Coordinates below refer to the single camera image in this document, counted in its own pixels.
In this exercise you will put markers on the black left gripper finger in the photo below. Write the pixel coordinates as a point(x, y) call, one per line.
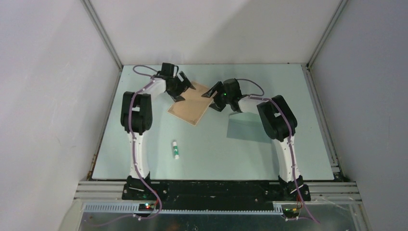
point(178, 98)
point(186, 82)

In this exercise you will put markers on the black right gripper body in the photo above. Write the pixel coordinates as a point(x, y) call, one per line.
point(222, 96)

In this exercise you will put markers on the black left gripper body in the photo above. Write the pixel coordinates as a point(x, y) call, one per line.
point(176, 87)

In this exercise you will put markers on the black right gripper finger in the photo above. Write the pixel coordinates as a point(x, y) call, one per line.
point(217, 88)
point(217, 107)

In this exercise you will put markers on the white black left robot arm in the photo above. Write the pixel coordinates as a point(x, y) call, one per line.
point(137, 111)

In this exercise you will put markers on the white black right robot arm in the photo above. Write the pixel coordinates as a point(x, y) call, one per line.
point(278, 121)

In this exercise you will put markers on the green white glue stick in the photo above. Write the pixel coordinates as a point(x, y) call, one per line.
point(175, 150)

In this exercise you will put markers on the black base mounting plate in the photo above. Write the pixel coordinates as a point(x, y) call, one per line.
point(214, 195)

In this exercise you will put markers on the left controller board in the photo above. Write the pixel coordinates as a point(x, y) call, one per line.
point(146, 207)

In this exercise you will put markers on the controller board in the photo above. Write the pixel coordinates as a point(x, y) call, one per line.
point(146, 207)
point(291, 213)

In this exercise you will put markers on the right controller board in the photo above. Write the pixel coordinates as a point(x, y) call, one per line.
point(291, 213)

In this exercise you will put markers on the aluminium frame rail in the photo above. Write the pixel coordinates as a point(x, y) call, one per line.
point(342, 192)

